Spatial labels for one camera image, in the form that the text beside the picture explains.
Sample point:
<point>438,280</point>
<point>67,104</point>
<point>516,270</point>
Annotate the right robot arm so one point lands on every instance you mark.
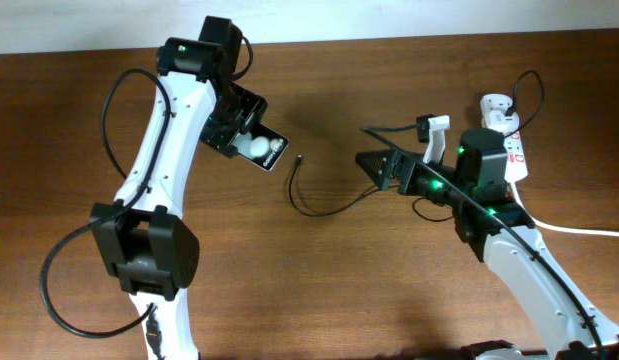
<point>504,237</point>

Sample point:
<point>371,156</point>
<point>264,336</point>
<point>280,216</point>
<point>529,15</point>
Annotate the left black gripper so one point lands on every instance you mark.
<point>220,136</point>

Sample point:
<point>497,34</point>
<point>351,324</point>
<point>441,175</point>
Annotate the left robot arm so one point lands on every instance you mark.
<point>143,240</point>

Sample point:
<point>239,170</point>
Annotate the black smartphone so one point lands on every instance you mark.
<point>261,146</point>

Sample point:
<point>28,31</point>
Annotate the white power strip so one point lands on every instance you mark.
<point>516,168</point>

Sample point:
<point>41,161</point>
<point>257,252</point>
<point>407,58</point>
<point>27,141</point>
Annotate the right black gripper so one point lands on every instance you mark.
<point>384,182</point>

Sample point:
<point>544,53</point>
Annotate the white USB charger adapter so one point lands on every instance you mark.
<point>497,120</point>

